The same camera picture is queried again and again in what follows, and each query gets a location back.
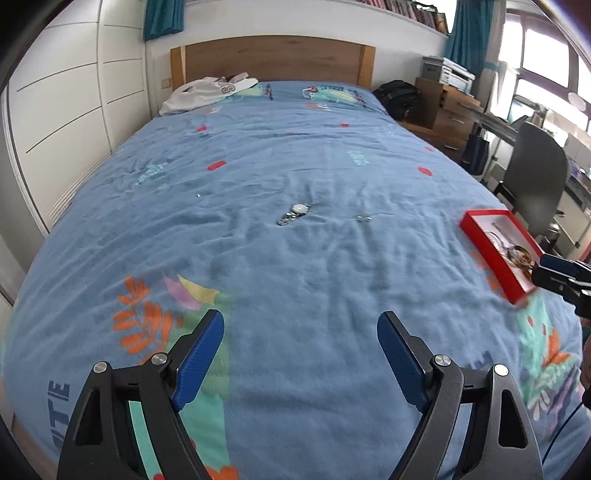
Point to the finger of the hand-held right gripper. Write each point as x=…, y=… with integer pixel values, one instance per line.
x=556, y=263
x=554, y=281

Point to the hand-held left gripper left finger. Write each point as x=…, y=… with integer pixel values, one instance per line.
x=198, y=360

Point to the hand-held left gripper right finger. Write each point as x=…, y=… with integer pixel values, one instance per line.
x=399, y=360

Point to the amber bangle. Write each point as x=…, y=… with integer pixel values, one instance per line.
x=517, y=261

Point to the red jewelry box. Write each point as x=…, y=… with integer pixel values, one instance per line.
x=494, y=263

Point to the silver bangle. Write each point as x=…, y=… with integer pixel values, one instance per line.
x=490, y=240

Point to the grey chair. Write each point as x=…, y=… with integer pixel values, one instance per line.
x=538, y=175

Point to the blue printed blanket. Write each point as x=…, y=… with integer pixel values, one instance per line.
x=300, y=277

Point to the dark hanging bag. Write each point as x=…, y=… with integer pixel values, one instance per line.
x=475, y=154

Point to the silver wristwatch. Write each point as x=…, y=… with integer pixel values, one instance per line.
x=295, y=211

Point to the wooden drawer cabinet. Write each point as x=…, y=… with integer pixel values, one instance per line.
x=450, y=115

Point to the white printer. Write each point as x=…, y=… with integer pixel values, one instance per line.
x=445, y=74

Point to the black backpack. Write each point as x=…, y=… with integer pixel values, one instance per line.
x=397, y=99

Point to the teal curtain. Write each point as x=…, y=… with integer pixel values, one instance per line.
x=164, y=18
x=473, y=32

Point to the white garment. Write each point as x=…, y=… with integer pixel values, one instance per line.
x=198, y=94

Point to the white wardrobe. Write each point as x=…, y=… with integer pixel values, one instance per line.
x=60, y=115

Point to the row of books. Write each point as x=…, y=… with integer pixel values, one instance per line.
x=415, y=11

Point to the wooden headboard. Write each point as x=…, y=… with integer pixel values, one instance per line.
x=272, y=60

